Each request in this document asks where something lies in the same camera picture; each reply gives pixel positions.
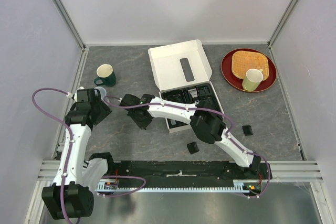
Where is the silver black hair clipper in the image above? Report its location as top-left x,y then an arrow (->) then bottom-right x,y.
187,88 -> 200,104

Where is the black comb guard front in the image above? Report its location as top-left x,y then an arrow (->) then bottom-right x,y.
187,142 -> 200,155

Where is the black comb guard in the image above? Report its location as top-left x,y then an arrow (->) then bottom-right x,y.
242,125 -> 253,136
187,142 -> 200,155

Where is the white cardboard box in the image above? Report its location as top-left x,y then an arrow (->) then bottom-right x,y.
148,39 -> 226,134

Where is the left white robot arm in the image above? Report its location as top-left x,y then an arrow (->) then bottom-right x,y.
41,89 -> 115,221

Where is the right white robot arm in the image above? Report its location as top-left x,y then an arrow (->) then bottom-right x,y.
120,94 -> 261,179

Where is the clear plastic measuring cup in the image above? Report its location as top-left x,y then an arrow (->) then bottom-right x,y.
95,87 -> 107,101

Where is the dark green mug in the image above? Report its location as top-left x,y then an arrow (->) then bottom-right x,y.
94,64 -> 117,87

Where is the black plastic tray insert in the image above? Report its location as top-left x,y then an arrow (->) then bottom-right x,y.
159,82 -> 224,112

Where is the red round tray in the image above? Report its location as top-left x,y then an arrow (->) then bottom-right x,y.
220,48 -> 277,93

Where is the woven bamboo mat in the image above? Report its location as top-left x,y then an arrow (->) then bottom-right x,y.
232,50 -> 269,81

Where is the light green cup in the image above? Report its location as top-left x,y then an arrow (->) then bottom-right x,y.
242,69 -> 264,92

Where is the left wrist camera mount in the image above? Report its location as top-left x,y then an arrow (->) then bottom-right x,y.
66,87 -> 84,102

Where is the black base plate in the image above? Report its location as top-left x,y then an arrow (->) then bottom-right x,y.
107,161 -> 272,189

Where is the white slotted cable duct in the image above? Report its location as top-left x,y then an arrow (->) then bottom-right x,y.
95,179 -> 262,194

